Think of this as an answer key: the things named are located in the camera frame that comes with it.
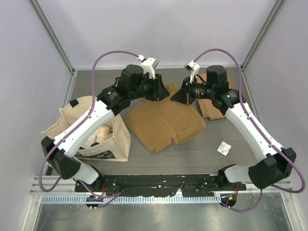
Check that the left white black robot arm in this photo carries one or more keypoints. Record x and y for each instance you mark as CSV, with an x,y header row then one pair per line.
x,y
135,82

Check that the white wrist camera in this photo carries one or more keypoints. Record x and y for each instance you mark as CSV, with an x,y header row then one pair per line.
x,y
193,67
148,65

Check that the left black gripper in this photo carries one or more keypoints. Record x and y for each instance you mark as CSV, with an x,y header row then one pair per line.
x,y
158,91

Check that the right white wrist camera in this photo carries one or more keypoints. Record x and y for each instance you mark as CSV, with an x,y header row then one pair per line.
x,y
193,67

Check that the small white plastic packet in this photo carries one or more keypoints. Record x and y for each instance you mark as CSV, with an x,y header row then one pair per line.
x,y
224,148

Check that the beige canvas tote bag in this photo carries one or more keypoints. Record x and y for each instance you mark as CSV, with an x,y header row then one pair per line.
x,y
106,144

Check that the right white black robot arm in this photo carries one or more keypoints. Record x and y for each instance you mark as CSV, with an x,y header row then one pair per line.
x,y
274,161

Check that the white slotted cable duct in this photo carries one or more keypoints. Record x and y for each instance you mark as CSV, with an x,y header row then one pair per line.
x,y
85,199

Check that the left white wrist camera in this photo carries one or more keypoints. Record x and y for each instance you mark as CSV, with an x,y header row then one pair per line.
x,y
148,65

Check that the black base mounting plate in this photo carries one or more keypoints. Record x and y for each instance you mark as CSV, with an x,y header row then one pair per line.
x,y
191,185

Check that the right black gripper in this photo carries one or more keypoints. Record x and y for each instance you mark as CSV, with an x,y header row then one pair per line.
x,y
184,95

